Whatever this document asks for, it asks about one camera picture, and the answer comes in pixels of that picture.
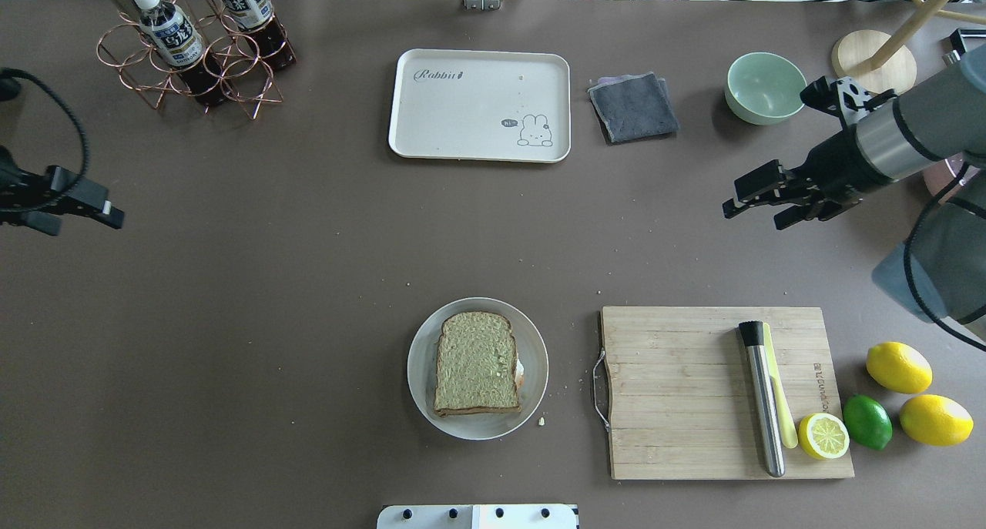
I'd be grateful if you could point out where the green lime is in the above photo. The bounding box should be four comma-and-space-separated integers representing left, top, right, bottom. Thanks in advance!
842, 393, 892, 450

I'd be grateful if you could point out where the white round plate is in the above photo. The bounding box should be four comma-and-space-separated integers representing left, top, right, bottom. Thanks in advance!
406, 297, 549, 440

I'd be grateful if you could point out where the pink ice bowl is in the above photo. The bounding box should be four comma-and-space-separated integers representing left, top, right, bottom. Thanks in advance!
921, 153, 980, 203

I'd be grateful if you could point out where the yellow lemon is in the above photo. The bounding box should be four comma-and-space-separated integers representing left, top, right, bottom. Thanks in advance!
899, 393, 974, 446
865, 342, 934, 395

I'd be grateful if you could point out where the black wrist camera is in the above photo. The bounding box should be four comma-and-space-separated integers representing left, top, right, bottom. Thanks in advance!
0, 67, 22, 103
800, 75, 898, 129

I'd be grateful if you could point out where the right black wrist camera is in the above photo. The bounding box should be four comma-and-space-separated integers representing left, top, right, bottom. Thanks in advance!
800, 75, 898, 129

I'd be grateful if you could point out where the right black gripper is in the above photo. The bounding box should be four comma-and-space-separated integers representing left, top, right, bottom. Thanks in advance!
722, 132, 878, 230

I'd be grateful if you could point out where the wooden cup tree stand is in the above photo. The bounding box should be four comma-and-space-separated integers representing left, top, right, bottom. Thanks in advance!
831, 0, 985, 93

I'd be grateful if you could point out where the fried egg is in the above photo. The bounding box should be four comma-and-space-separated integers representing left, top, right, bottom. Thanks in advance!
514, 358, 525, 392

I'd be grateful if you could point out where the yellow lemon near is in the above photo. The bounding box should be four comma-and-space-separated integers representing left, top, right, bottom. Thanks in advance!
899, 393, 974, 446

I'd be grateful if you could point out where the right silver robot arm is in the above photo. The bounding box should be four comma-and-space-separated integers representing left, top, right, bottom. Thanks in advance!
723, 47, 985, 350

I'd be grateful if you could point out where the halved lemon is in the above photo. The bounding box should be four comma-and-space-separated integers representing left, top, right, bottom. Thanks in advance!
798, 412, 851, 460

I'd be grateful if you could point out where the bread slice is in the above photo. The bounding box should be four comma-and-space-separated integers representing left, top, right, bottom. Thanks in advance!
433, 311, 521, 417

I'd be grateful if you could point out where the copper wire bottle rack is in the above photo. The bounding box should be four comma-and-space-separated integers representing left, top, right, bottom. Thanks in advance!
96, 0, 297, 119

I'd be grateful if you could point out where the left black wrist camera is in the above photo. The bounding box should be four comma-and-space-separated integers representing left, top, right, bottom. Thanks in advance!
0, 67, 22, 103

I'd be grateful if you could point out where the green ceramic bowl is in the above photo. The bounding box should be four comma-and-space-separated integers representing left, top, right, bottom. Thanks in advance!
724, 52, 807, 126

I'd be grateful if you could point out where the yellow lemon far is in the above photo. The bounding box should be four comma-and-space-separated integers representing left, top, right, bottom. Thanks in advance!
865, 342, 934, 395

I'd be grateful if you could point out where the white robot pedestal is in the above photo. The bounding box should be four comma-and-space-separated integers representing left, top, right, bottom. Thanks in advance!
376, 502, 581, 528

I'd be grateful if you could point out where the wooden cutting board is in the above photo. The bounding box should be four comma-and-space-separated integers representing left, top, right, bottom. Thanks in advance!
601, 306, 841, 480

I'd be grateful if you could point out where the cream rabbit tray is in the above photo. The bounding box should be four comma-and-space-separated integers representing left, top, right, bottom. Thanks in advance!
388, 49, 572, 164

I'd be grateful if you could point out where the grey folded cloth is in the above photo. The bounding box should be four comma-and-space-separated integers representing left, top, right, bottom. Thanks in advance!
588, 72, 680, 144

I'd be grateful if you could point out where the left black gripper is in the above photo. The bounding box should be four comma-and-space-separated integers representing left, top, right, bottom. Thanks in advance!
1, 146, 126, 236

